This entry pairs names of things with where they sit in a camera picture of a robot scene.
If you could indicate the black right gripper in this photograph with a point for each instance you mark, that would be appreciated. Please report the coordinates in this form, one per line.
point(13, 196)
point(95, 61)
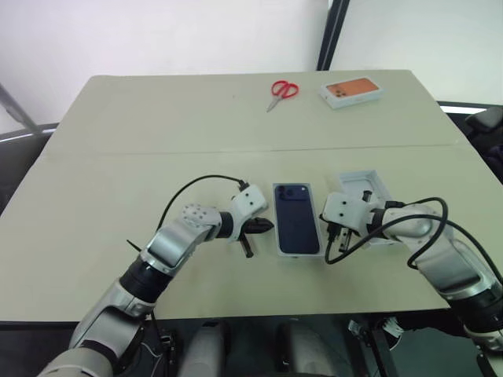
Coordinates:
point(324, 219)

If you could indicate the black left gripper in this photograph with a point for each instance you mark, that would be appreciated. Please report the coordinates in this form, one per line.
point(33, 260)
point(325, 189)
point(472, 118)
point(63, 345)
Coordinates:
point(247, 229)

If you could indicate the dark blue smartphone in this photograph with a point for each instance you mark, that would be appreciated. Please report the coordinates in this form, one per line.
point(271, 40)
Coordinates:
point(296, 224)

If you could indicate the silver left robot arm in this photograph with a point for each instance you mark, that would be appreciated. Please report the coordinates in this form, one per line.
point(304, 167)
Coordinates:
point(173, 247)

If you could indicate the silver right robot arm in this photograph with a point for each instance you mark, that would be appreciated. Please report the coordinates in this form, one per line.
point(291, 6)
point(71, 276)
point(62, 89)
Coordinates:
point(444, 259)

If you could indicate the white box with orange phone print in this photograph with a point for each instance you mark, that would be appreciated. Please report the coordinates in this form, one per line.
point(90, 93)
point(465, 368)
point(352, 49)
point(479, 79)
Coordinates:
point(349, 88)

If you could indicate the grey rounded leg shape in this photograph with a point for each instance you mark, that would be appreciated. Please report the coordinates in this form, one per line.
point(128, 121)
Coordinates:
point(302, 349)
point(204, 349)

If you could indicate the black table leg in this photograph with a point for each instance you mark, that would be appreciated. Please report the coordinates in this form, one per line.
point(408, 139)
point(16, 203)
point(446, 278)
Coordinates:
point(381, 353)

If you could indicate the small black connector block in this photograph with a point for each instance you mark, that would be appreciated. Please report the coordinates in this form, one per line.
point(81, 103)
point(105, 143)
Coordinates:
point(169, 342)

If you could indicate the black office chair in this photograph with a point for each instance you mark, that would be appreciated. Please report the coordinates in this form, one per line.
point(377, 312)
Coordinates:
point(483, 121)

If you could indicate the black vertical pole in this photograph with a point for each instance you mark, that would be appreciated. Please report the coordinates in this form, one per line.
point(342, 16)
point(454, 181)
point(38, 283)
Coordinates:
point(332, 35)

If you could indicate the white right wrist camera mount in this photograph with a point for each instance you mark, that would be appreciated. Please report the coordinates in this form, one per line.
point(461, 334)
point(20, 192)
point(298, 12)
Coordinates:
point(346, 208)

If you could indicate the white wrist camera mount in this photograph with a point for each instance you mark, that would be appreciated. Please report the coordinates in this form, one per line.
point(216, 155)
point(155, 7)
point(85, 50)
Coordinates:
point(251, 198)
point(346, 208)

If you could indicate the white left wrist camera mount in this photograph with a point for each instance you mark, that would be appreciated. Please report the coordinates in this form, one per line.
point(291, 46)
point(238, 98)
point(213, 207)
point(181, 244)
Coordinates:
point(251, 198)

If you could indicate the white table bracket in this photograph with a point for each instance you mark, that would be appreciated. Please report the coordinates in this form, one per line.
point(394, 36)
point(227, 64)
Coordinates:
point(357, 328)
point(393, 328)

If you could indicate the dark metal frame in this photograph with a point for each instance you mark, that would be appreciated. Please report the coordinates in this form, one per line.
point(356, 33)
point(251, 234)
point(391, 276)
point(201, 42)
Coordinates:
point(19, 109)

